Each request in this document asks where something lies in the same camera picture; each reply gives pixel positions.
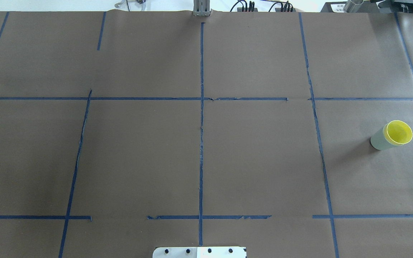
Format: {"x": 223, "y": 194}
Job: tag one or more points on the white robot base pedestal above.
{"x": 200, "y": 252}

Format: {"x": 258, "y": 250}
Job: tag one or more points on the small metal cup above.
{"x": 352, "y": 6}

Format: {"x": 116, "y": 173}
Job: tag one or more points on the green plastic cup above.
{"x": 379, "y": 142}

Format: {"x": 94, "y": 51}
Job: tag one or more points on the yellow plastic cup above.
{"x": 398, "y": 133}

